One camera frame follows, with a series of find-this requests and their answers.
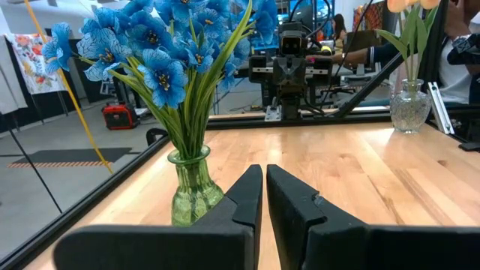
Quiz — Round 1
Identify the yellow hanging cable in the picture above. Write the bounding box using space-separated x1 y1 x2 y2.
23 0 115 175

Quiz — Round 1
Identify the white hanging cloth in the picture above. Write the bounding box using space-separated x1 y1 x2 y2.
0 35 29 116

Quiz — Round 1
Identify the black aluminium table frame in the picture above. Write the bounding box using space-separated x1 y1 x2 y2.
0 0 480 270

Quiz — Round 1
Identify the silver corner bracket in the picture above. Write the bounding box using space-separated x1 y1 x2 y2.
427 81 455 135

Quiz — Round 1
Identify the black hanging cable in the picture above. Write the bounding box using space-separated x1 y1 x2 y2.
0 111 64 215

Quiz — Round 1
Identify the red black tool case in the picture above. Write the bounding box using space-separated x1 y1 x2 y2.
102 103 141 131

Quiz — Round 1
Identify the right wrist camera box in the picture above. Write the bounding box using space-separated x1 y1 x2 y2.
279 29 305 58

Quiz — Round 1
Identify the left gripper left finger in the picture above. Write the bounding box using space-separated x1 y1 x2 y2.
53 163 263 270

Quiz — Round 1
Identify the green glass vase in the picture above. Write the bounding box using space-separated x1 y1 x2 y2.
167 145 225 227

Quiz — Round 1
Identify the clear glass vase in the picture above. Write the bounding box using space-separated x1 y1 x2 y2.
389 78 433 134

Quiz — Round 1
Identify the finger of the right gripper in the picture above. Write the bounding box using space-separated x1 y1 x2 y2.
289 57 307 86
274 57 290 86

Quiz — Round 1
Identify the hazard striped black mat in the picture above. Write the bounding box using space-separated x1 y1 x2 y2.
6 147 134 169

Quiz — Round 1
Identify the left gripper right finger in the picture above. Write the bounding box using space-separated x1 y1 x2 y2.
266 163 480 270

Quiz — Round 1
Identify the floral print cloth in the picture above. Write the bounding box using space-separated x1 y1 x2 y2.
5 32 69 95

